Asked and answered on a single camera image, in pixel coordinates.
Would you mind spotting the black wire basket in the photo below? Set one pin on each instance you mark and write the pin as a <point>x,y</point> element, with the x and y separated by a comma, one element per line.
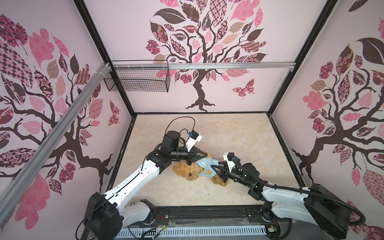
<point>139,76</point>

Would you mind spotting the light blue bear shirt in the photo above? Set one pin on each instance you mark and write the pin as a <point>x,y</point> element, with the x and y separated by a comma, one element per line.
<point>206,164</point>

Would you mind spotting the white slotted cable duct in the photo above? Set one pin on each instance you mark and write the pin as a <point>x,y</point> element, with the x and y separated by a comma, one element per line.
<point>189,232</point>

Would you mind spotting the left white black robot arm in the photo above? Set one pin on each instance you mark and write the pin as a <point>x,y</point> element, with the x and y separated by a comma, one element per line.
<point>154,164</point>

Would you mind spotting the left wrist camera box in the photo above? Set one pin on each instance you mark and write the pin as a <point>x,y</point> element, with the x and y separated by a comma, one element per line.
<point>193,138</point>

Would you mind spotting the brown teddy bear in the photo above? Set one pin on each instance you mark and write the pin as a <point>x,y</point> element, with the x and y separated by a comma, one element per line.
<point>190,173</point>

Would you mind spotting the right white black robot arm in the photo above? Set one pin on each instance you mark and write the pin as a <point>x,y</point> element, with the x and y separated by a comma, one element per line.
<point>315,205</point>

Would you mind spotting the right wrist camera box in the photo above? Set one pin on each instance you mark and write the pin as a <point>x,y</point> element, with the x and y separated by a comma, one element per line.
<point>231,161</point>

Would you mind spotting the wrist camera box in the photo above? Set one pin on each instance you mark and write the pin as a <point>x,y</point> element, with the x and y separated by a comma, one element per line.
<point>193,138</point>
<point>231,161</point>

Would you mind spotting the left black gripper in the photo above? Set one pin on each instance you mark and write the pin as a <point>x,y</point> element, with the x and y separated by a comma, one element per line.
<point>193,157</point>

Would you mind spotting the diagonal aluminium rail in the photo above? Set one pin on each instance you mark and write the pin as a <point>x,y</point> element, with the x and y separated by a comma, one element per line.
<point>22,181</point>

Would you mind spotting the horizontal aluminium rail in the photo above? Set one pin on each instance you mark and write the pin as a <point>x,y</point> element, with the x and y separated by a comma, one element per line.
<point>203,66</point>

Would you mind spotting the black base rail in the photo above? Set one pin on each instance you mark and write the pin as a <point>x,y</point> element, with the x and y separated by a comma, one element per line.
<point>210,213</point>

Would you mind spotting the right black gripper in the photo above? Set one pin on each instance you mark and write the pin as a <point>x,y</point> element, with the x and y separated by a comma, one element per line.
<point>224,169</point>

